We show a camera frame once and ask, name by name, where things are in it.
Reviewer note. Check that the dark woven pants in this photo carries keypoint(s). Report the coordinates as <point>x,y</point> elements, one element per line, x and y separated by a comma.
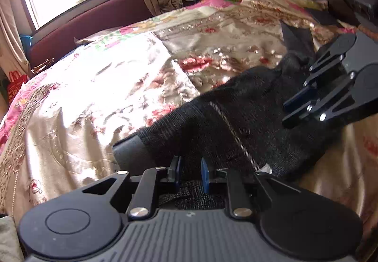
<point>206,123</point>

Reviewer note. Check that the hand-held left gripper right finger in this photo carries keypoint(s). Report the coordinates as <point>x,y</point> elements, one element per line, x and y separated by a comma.
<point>205,175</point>

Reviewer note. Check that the grey green cloth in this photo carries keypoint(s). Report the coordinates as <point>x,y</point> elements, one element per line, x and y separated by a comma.
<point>9,241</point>

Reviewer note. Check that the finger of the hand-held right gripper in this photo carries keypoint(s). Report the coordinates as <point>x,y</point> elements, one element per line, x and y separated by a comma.
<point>298,119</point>
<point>299,98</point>

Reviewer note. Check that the red gift bag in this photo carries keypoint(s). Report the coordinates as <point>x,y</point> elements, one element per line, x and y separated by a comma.
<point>16,86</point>

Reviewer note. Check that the blue plastic container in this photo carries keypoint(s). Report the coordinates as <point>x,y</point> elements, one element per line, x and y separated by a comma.
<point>26,45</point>

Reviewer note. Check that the gold metal object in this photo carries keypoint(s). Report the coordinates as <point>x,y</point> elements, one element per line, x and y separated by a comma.
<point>41,66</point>

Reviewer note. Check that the floral satin bedspread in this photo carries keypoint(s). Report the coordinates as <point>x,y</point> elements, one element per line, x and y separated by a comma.
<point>103,88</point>

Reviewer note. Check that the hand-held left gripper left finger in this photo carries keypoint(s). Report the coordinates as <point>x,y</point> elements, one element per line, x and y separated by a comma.
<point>176,174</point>

